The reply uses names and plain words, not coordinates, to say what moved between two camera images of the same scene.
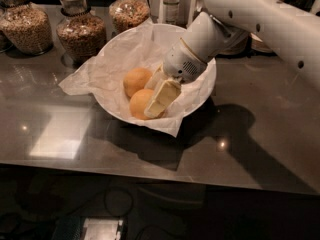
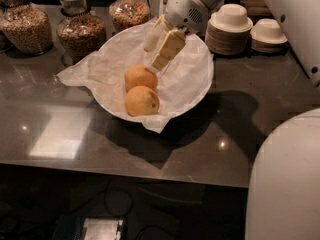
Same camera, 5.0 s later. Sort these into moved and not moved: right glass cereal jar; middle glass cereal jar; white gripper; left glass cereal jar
Moved: white gripper
Not moved: right glass cereal jar; left glass cereal jar; middle glass cereal jar
